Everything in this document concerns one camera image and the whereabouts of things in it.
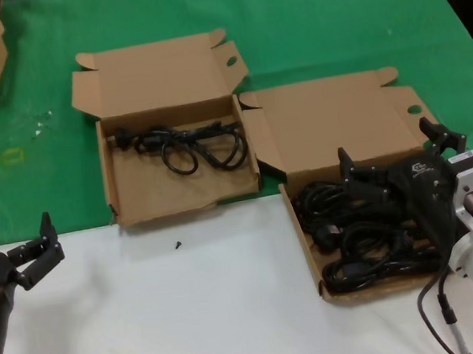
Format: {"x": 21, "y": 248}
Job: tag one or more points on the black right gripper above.
{"x": 428, "y": 190}

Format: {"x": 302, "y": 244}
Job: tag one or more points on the open flat cardboard box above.
{"x": 332, "y": 120}
{"x": 169, "y": 184}

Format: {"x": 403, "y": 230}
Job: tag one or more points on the small black screw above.
{"x": 178, "y": 245}

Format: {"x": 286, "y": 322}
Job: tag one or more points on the green table cloth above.
{"x": 287, "y": 11}

